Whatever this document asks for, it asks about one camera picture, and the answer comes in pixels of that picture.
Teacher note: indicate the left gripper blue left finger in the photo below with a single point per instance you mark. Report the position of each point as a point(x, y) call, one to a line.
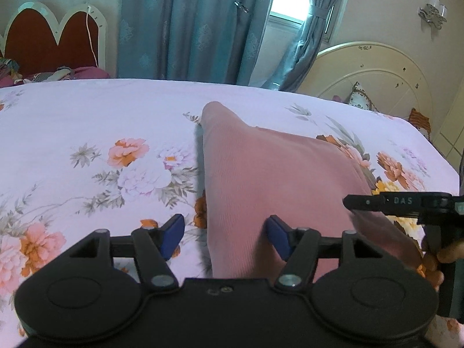
point(163, 240)

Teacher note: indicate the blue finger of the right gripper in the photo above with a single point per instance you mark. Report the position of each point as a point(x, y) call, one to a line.
point(387, 203)

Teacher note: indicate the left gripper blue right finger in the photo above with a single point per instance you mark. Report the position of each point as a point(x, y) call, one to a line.
point(288, 241)

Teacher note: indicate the pink long sleeve sweater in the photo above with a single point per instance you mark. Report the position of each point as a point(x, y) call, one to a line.
point(252, 173)

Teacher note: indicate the pile of clothes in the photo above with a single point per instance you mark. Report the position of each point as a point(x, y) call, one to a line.
point(10, 75)

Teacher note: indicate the orange patterned pillow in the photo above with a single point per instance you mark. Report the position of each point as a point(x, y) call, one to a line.
point(420, 122)

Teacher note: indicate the floral white bed sheet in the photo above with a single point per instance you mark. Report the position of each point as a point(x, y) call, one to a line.
point(120, 154)

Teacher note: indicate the patterned cushion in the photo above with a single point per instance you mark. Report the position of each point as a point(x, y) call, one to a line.
point(359, 99)

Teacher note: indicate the cream arched headboard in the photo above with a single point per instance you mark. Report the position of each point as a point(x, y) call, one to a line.
point(393, 81)

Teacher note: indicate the blue curtain left panel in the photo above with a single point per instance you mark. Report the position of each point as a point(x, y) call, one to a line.
point(209, 41)

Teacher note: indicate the blue tied curtain right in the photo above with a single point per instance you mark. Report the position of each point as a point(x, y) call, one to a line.
point(303, 50)

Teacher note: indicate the red heart shaped headboard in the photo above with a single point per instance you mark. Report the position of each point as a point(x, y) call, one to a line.
point(39, 42)

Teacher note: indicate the wall lamp sconce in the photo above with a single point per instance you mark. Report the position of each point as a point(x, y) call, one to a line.
point(434, 13)

